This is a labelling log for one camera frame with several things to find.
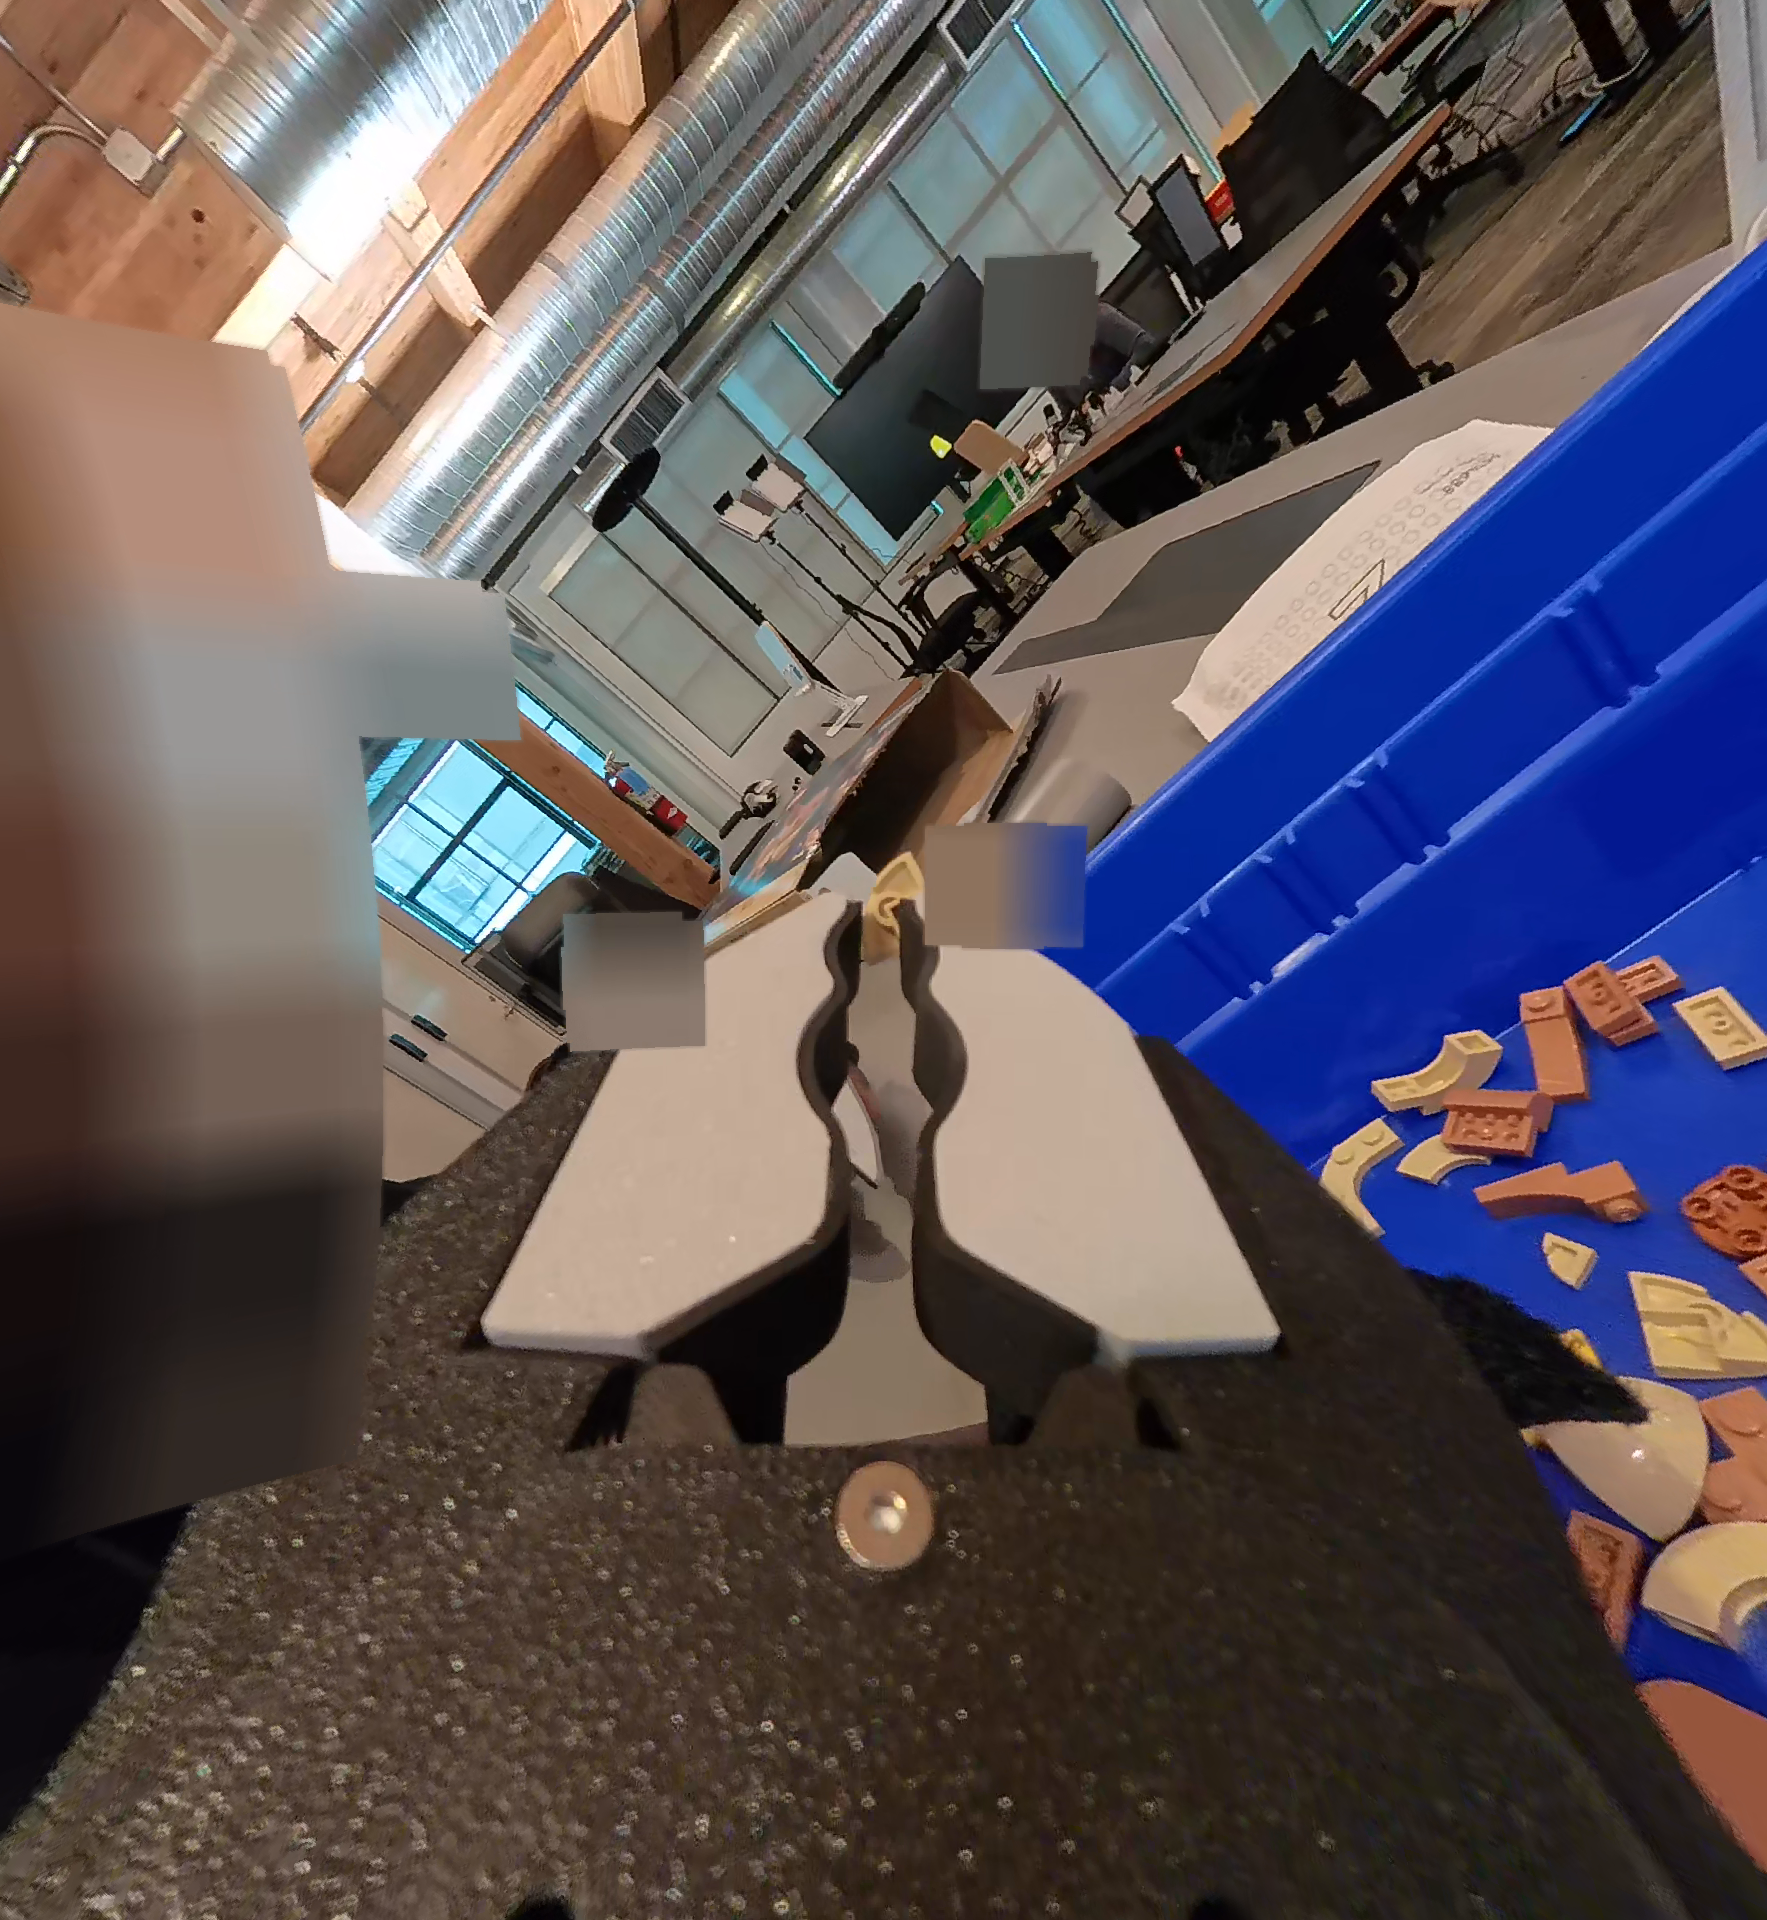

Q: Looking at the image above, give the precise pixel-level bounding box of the white device on stand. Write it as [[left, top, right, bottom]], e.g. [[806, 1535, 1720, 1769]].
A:
[[714, 455, 810, 545]]

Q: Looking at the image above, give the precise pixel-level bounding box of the white post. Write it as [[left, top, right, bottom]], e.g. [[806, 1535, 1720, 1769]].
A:
[[1709, 0, 1767, 242]]

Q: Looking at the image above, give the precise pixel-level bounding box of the long silver air duct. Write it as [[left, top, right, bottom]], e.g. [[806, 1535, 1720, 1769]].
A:
[[373, 0, 962, 579]]

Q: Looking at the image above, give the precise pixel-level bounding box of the white numbered paper sheet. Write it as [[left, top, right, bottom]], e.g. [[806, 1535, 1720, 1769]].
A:
[[1173, 419, 1556, 738]]

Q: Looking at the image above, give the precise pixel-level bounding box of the pile of loose bricks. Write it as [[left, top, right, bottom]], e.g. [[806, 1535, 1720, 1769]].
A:
[[1318, 953, 1767, 1863]]

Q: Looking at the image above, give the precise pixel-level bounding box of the black light stand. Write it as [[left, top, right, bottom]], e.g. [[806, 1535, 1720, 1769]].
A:
[[590, 446, 922, 677]]

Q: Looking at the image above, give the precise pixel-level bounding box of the short silver air duct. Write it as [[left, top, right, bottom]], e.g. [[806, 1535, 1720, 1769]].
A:
[[178, 0, 465, 242]]

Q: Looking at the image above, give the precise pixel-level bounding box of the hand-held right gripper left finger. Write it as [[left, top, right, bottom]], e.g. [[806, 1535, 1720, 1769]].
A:
[[481, 892, 858, 1356]]

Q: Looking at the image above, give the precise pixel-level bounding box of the cardboard box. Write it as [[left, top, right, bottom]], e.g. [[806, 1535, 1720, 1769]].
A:
[[720, 670, 1016, 908]]

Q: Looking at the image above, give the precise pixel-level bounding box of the white cabinet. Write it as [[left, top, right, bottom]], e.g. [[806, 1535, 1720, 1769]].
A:
[[381, 914, 585, 1186]]

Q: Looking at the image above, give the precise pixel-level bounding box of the blue plastic bin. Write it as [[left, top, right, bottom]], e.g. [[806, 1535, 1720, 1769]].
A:
[[1086, 196, 1767, 1920]]

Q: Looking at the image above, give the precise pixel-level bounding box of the black office chair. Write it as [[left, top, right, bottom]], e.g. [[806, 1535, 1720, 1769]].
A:
[[470, 905, 600, 995]]

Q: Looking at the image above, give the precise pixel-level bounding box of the black monitor screen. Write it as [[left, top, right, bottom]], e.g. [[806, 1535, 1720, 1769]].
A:
[[804, 255, 1043, 545]]

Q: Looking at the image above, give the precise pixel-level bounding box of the long wood-edged desk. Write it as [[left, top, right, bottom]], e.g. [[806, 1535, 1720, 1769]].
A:
[[913, 106, 1455, 587]]

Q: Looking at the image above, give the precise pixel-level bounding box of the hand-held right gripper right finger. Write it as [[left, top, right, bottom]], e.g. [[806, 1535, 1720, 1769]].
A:
[[903, 949, 1285, 1359]]

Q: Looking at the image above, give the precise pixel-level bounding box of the grey instruction booklet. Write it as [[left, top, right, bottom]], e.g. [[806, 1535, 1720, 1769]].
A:
[[973, 675, 1135, 888]]

